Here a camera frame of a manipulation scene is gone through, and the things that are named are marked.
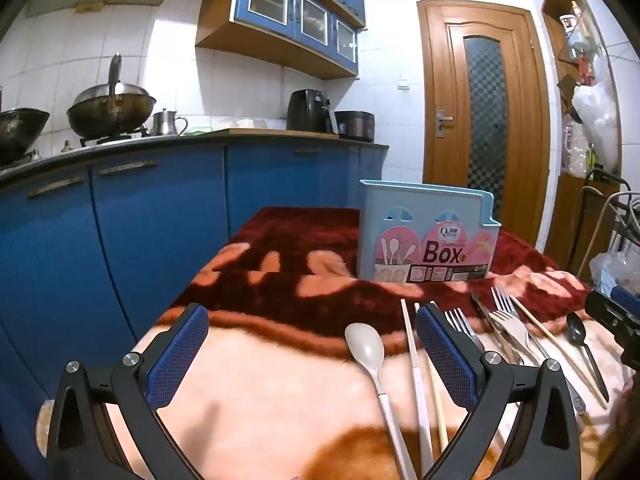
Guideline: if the wooden cutting board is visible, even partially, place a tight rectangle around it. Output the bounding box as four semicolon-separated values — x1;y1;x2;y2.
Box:
182;126;341;139

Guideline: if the light blue utensil box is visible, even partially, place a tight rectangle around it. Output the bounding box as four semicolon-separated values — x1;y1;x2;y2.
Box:
357;179;502;283

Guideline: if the red patterned blanket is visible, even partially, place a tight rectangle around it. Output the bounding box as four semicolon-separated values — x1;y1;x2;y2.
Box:
37;206;633;480

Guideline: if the large steel wok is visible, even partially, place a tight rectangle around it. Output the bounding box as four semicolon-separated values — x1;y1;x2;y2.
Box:
66;82;157;139

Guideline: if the black spoon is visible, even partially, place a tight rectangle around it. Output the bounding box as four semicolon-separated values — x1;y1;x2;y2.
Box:
566;312;610;403

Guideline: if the dark wok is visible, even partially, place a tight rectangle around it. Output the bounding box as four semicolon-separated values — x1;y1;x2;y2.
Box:
0;107;51;166

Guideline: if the wooden chopstick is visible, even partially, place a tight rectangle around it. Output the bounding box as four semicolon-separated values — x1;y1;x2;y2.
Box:
413;302;449;452
509;296;609;405

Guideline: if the grey spoon white handle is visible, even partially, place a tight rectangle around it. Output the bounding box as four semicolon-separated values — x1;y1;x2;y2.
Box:
344;322;417;480

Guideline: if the spatula handle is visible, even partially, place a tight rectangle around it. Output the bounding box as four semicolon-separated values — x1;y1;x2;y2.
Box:
107;52;124;97

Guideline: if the white plastic bag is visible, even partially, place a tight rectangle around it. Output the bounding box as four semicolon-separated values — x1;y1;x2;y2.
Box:
571;60;622;172

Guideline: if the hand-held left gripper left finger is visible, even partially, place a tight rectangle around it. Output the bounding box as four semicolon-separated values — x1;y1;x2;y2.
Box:
46;303;209;480

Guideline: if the steel kettle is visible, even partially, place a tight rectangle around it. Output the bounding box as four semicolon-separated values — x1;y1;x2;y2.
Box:
152;108;190;137

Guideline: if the wire rack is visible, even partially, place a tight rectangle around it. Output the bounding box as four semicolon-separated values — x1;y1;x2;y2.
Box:
579;167;640;291

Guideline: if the blue base cabinet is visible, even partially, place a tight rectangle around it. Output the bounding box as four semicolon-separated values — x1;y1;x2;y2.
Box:
0;129;390;466

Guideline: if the gas stove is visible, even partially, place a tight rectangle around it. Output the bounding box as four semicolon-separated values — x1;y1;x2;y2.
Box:
79;127;152;149

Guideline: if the blue wall cabinet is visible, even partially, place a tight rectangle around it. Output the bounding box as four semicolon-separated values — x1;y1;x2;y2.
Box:
182;0;367;81

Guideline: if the black air fryer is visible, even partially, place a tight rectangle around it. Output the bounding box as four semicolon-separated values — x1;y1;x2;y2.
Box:
286;89;342;136

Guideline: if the wooden door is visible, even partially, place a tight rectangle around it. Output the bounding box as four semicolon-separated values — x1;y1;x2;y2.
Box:
416;0;551;261

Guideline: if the white chopstick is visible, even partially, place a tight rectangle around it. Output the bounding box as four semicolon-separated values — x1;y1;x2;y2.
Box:
400;298;434;473

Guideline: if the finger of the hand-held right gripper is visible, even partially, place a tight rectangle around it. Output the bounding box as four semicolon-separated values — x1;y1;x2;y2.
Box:
584;284;640;346

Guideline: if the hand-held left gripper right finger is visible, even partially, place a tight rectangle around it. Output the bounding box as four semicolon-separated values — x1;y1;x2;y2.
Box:
416;302;581;480

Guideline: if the wooden shelf niche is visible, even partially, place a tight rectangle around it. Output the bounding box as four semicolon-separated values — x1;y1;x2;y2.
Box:
541;0;627;283

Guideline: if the dark rice cooker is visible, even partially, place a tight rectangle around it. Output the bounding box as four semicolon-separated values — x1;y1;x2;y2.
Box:
334;110;376;143

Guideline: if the steel fork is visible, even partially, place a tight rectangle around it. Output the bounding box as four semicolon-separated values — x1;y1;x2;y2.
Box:
444;307;485;352
488;311;543;365
491;285;551;361

